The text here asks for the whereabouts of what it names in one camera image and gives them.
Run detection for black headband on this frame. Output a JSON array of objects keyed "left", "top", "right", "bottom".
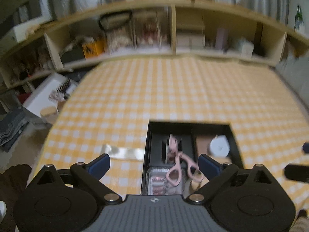
[{"left": 99, "top": 11, "right": 134, "bottom": 31}]

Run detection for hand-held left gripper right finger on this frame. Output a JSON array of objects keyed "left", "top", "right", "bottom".
[{"left": 185, "top": 154, "right": 281, "bottom": 204}]

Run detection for black comb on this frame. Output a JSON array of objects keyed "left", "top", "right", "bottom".
[{"left": 56, "top": 77, "right": 71, "bottom": 94}]

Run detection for small black box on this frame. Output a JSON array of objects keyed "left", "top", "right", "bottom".
[{"left": 149, "top": 135, "right": 194, "bottom": 165}]

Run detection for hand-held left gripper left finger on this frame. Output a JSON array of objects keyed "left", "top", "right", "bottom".
[{"left": 25, "top": 153, "right": 123, "bottom": 204}]

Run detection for wooden shelf unit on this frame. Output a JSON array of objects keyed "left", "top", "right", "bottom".
[{"left": 0, "top": 0, "right": 309, "bottom": 95}]

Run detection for pink eyelash curler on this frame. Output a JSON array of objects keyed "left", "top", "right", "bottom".
[{"left": 166, "top": 134, "right": 205, "bottom": 188}]

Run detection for dark brown cloth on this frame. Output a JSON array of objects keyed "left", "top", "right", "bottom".
[{"left": 0, "top": 164, "right": 32, "bottom": 232}]

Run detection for clear plastic case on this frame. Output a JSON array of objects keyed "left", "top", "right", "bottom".
[{"left": 147, "top": 166, "right": 184, "bottom": 197}]

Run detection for white round tin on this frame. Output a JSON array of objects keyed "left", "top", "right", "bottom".
[{"left": 209, "top": 135, "right": 230, "bottom": 158}]

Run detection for beige wooden case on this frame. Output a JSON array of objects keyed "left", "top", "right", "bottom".
[{"left": 189, "top": 170, "right": 208, "bottom": 190}]

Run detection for grey pillow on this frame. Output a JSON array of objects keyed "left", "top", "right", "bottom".
[{"left": 275, "top": 53, "right": 309, "bottom": 113}]

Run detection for green glass bottle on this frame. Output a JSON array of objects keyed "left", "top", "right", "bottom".
[{"left": 294, "top": 4, "right": 305, "bottom": 33}]

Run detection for folded blue jeans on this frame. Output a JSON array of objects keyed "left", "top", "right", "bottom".
[{"left": 0, "top": 108, "right": 30, "bottom": 152}]

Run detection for wooden round jar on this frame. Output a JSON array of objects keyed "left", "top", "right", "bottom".
[{"left": 39, "top": 106, "right": 60, "bottom": 126}]

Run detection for wooden drawer organizer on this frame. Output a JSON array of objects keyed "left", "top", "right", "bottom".
[{"left": 176, "top": 24, "right": 206, "bottom": 50}]

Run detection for large black box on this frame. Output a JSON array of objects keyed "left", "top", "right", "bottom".
[{"left": 141, "top": 119, "right": 245, "bottom": 197}]

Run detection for clear container of shells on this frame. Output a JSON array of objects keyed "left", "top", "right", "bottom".
[
  {"left": 106, "top": 26, "right": 135, "bottom": 52},
  {"left": 135, "top": 16, "right": 163, "bottom": 48}
]

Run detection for white tissue box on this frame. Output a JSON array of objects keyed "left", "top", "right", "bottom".
[{"left": 237, "top": 38, "right": 254, "bottom": 59}]

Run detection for yellow box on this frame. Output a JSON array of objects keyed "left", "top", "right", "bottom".
[{"left": 81, "top": 40, "right": 106, "bottom": 59}]

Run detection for clear plastic strip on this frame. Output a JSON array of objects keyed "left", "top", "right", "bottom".
[{"left": 101, "top": 144, "right": 146, "bottom": 161}]

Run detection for yellow checked mat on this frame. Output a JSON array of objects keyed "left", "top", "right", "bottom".
[{"left": 32, "top": 53, "right": 309, "bottom": 214}]

